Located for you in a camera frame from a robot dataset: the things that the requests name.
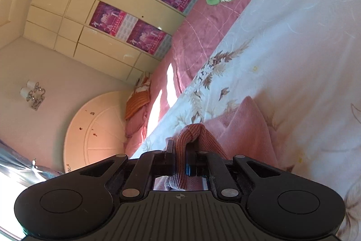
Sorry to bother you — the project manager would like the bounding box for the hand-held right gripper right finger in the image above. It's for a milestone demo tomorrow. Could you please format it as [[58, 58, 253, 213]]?
[[185, 143, 297, 200]]

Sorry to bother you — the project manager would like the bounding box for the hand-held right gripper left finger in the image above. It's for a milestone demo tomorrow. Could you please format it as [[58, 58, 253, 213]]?
[[64, 139, 176, 201]]

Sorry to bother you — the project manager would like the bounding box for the pink long-sleeve sweater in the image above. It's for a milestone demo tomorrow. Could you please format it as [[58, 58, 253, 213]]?
[[165, 96, 286, 191]]

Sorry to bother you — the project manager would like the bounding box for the orange striped pillow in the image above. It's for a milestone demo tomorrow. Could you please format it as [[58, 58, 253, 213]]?
[[124, 74, 153, 121]]

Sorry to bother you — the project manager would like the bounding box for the cream round headboard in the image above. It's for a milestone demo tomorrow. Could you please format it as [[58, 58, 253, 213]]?
[[64, 90, 148, 174]]

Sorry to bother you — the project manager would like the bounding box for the pink checked blanket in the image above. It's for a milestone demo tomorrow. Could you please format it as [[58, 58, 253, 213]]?
[[123, 0, 276, 146]]

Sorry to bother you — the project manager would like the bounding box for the chrome curtain hook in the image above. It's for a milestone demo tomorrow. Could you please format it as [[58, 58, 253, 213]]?
[[31, 158, 43, 173]]

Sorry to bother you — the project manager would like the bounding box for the grey curtain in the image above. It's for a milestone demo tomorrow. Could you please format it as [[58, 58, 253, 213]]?
[[0, 139, 66, 185]]

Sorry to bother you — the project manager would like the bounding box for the cream panelled wardrobe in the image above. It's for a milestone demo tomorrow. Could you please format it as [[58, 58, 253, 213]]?
[[0, 0, 227, 89]]

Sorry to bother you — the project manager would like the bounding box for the chrome wall lamp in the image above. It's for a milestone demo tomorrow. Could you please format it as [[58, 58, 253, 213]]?
[[19, 80, 47, 111]]

